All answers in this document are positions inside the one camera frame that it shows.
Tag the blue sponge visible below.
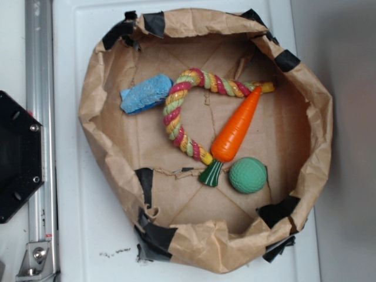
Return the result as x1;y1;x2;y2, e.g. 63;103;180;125
120;74;173;115

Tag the orange plastic carrot toy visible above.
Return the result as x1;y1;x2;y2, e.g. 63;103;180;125
199;86;262;187

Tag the green dimpled ball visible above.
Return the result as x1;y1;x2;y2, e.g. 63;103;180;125
229;157;267;194

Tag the brown paper bag bin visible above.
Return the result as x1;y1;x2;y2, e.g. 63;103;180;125
78;8;333;273

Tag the white plastic tray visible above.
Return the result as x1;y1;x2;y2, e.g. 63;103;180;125
52;1;320;281

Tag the multicolour braided rope toy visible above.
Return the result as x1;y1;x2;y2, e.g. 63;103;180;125
163;68;275;165

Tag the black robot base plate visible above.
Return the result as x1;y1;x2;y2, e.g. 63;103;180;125
1;91;44;224

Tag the aluminium extrusion rail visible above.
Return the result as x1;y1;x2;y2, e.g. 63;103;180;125
25;1;61;281

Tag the metal corner bracket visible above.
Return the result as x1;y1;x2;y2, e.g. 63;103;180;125
15;241;55;281

